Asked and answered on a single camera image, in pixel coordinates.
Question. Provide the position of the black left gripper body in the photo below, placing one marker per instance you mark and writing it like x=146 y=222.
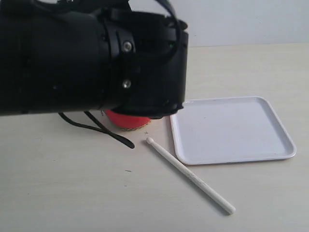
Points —
x=148 y=58

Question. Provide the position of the white plastic tray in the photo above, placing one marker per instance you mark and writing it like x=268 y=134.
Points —
x=229 y=130

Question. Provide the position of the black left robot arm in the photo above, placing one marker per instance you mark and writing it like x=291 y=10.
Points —
x=80 y=55

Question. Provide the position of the white drumstick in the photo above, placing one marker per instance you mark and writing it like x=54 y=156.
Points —
x=222 y=202

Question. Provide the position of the red small drum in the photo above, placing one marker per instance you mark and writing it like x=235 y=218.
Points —
x=126 y=122

